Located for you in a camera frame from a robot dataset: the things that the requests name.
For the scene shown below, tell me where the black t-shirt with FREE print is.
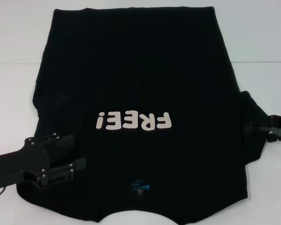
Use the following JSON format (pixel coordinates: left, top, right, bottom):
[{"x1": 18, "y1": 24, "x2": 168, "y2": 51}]
[{"x1": 16, "y1": 7, "x2": 274, "y2": 218}]

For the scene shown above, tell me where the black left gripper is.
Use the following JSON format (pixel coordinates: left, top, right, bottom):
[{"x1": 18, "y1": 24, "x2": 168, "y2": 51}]
[{"x1": 0, "y1": 133, "x2": 87, "y2": 188}]

